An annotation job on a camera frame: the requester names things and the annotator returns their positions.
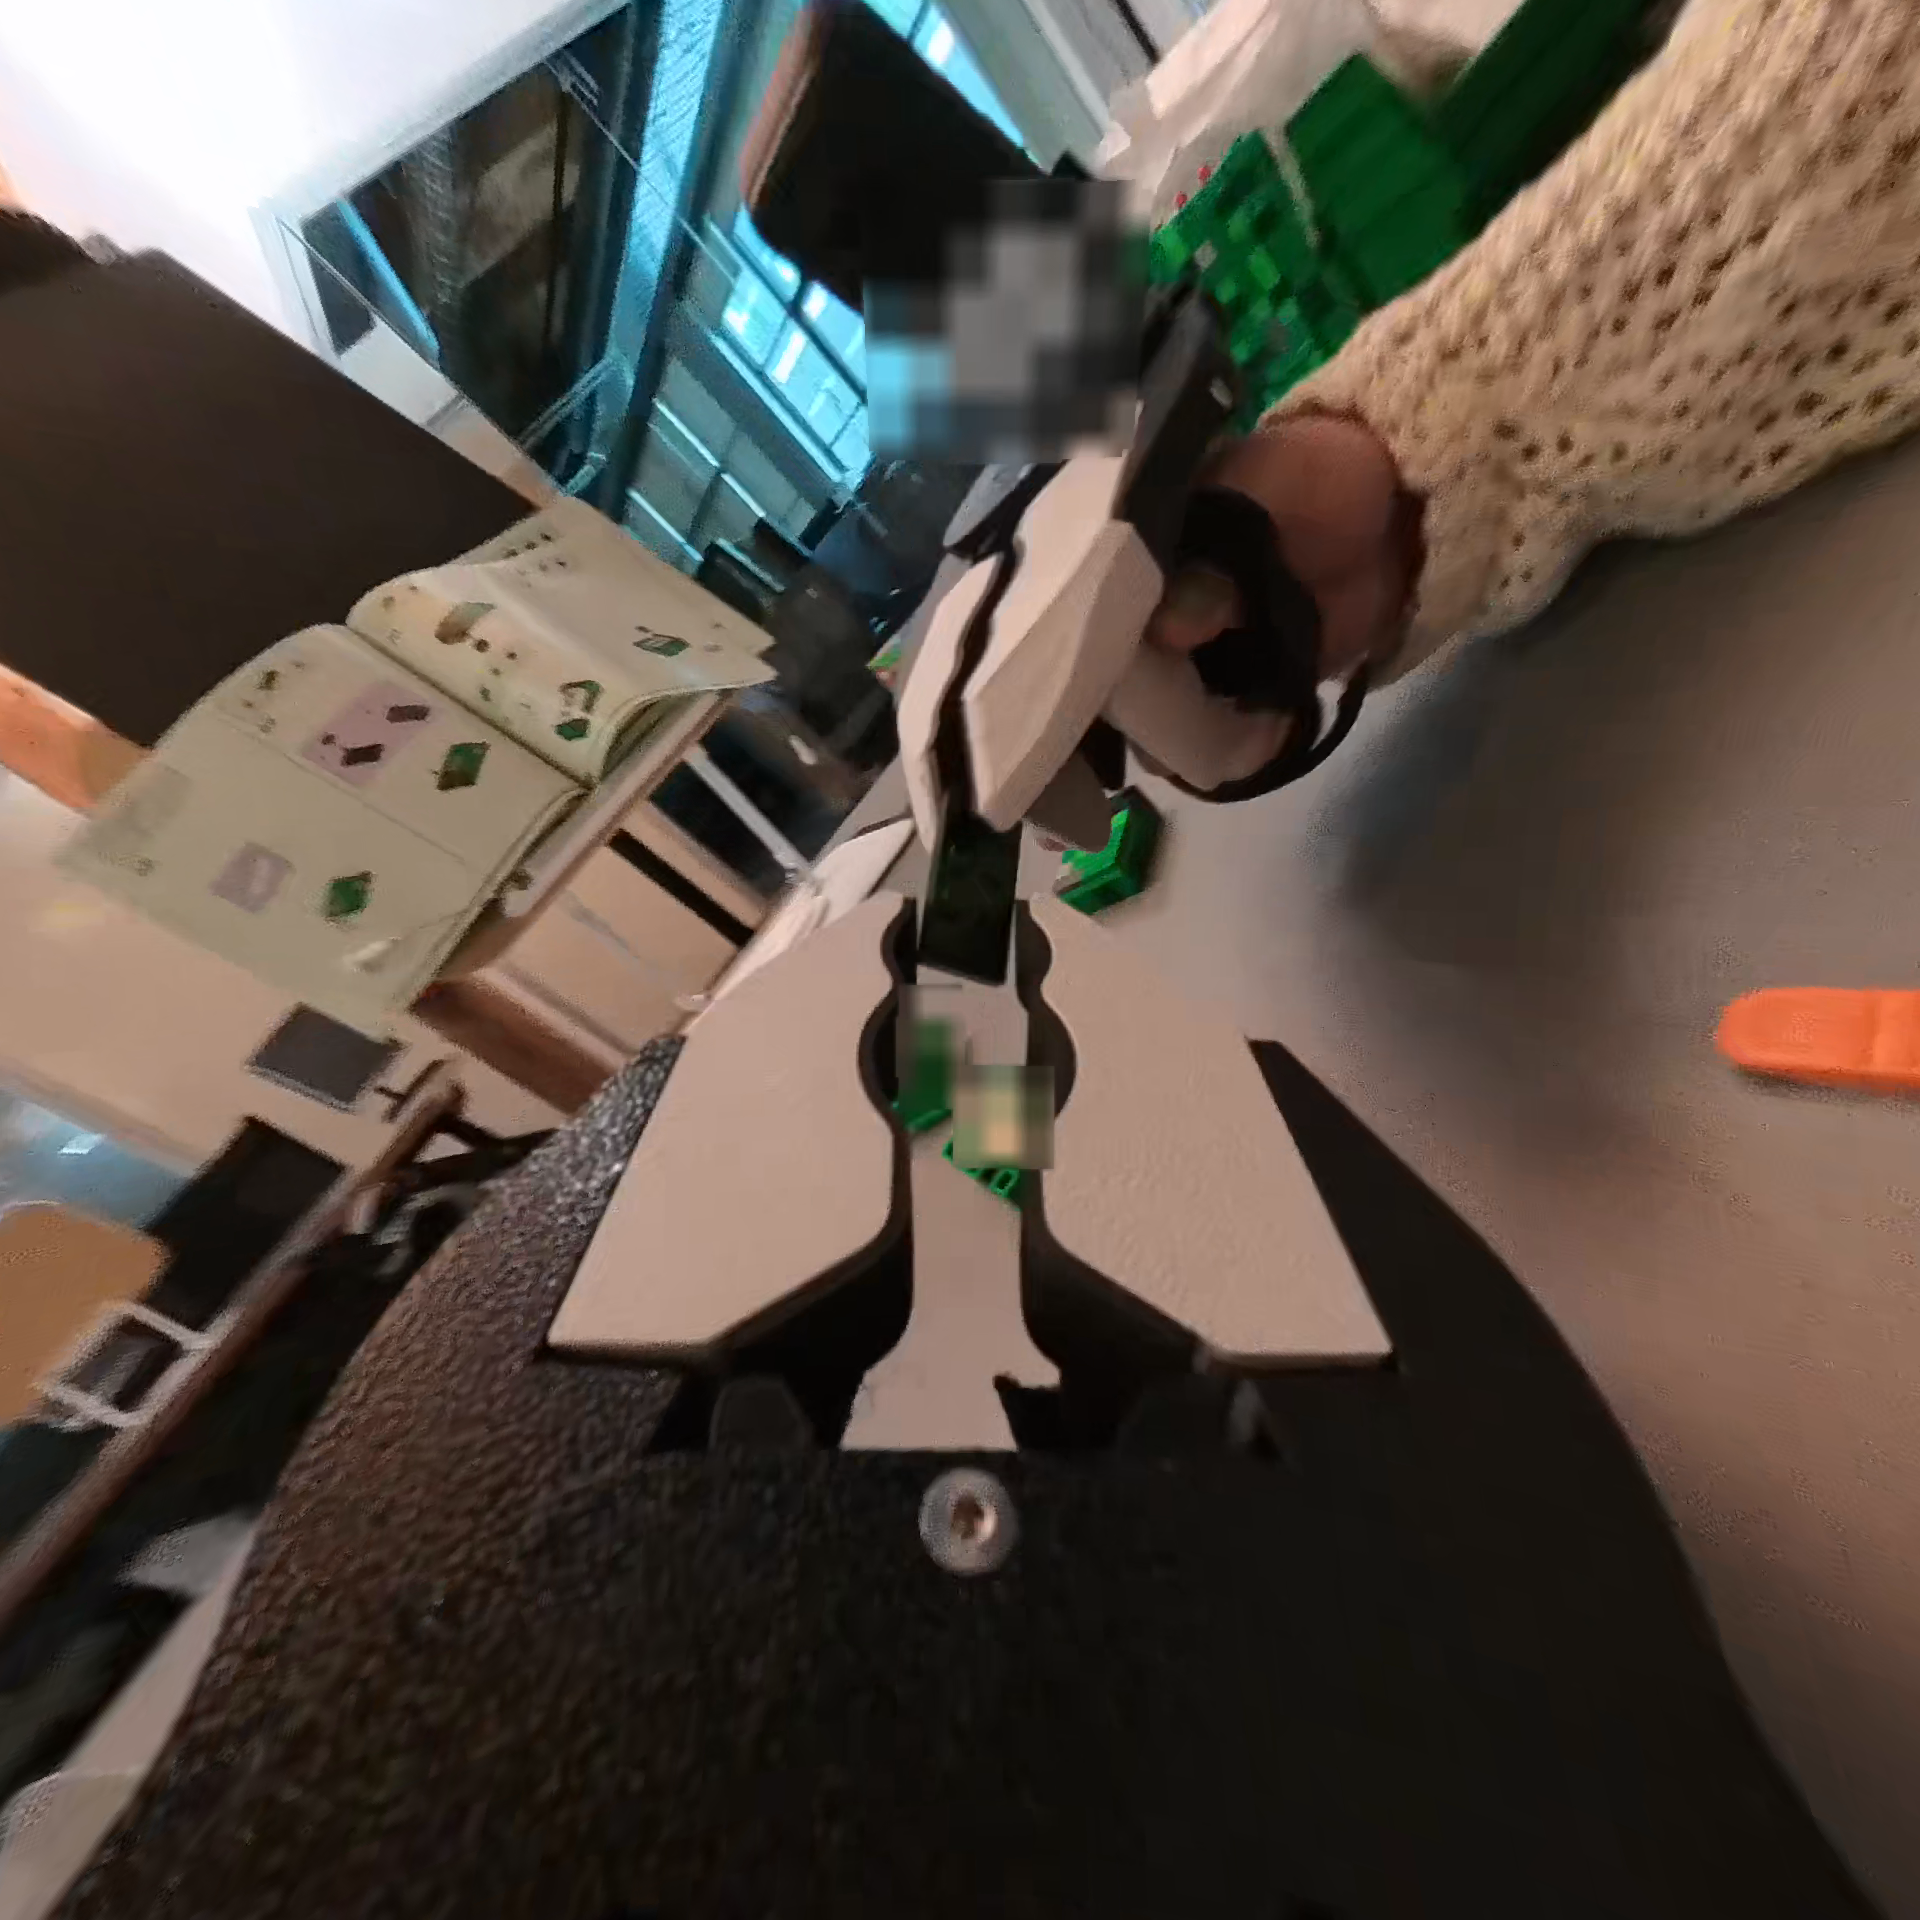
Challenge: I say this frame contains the orange brick separator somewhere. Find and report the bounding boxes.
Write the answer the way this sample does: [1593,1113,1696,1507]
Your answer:
[1716,988,1920,1093]

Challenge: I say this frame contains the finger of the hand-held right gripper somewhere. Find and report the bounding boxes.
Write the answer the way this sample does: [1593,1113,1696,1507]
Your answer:
[897,557,1039,859]
[960,449,1175,836]

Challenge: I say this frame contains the person's right hand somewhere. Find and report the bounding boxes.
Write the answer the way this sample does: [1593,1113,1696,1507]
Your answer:
[1199,416,1427,693]

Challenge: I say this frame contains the green lego face block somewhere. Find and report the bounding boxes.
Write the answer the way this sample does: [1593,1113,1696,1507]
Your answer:
[897,1093,1034,1204]

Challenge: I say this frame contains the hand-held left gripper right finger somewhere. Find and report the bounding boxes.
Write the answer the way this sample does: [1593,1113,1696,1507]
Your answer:
[1019,897,1394,1446]

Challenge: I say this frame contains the person's right forearm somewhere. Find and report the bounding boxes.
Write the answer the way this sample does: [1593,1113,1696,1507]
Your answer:
[1260,0,1920,684]

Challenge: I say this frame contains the green plastic storage bin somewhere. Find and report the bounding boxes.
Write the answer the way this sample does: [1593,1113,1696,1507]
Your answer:
[1283,0,1666,301]

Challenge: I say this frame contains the open lego instruction booklet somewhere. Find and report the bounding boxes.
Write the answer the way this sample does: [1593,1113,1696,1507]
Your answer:
[57,497,780,1022]

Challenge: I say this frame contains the green lego creeper figure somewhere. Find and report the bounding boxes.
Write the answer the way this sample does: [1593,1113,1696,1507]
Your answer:
[1147,134,1361,408]

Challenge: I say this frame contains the white paper sheets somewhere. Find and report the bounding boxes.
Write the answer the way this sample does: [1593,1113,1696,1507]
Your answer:
[1103,0,1384,166]

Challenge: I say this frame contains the green lego block dark studs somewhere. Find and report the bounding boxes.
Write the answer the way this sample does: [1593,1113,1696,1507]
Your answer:
[1056,786,1163,914]

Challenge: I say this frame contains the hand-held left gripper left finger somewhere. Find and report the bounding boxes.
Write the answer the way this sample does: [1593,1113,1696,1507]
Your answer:
[545,891,921,1446]

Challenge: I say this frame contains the dark green lego assembly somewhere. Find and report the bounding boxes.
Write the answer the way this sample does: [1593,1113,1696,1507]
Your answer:
[914,816,1023,986]

